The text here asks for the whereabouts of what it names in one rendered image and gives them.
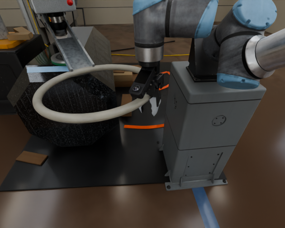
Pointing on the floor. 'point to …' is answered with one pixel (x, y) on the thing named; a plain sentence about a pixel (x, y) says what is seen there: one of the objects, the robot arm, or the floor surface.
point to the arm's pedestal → (202, 127)
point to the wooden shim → (32, 158)
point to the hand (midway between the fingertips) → (147, 112)
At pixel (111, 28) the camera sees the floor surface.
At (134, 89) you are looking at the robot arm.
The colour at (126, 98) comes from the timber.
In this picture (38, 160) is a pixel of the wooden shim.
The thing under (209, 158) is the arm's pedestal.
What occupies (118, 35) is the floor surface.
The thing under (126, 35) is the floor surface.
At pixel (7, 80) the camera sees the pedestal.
